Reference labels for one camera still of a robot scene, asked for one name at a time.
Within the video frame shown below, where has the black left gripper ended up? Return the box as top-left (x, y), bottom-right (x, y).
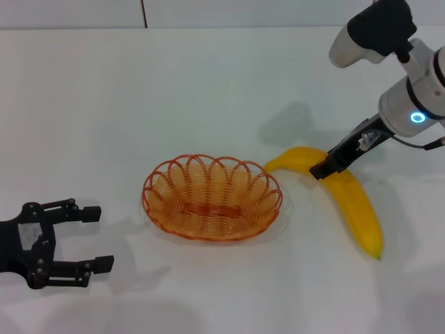
top-left (0, 198), bottom-right (115, 290)

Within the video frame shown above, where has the black thin cable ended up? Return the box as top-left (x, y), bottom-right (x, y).
top-left (391, 133), bottom-right (445, 152)

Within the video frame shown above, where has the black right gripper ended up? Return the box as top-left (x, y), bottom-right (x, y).
top-left (309, 116), bottom-right (396, 181)

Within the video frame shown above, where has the silver metal camera bracket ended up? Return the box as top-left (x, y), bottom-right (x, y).
top-left (357, 130), bottom-right (381, 152)

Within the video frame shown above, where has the orange wire basket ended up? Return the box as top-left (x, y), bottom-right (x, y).
top-left (142, 152), bottom-right (284, 242)

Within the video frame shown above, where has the yellow banana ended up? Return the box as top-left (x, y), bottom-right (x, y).
top-left (264, 145), bottom-right (384, 261)

